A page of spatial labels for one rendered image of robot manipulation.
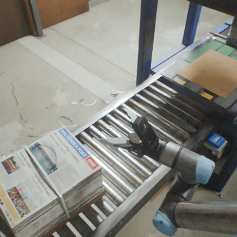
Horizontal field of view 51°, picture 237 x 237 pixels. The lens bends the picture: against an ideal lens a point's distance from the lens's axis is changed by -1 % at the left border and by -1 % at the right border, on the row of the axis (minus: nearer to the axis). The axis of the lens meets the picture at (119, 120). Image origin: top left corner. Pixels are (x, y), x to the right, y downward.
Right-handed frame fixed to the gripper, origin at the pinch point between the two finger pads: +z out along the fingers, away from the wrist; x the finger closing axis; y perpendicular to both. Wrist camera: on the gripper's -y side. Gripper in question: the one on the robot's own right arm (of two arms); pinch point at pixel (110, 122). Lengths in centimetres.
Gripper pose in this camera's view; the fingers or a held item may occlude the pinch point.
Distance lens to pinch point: 84.5
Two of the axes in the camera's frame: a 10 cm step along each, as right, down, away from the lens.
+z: -8.4, -3.9, 3.7
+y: 0.8, 5.9, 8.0
